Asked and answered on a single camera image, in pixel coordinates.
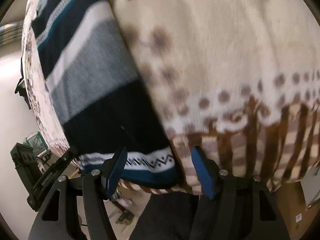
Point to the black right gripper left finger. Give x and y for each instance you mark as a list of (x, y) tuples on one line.
[(55, 198)]

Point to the navy striped knit sweater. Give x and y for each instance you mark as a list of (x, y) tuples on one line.
[(97, 94)]

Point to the black device on floor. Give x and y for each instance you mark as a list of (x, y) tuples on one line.
[(27, 164)]

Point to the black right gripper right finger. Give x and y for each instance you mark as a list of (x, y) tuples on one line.
[(233, 207)]

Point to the floral cream bed blanket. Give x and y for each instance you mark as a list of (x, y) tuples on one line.
[(238, 78)]

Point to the cardboard box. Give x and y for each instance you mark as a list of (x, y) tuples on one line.
[(291, 203)]

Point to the green plaid curtain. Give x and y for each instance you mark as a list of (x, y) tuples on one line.
[(10, 32)]

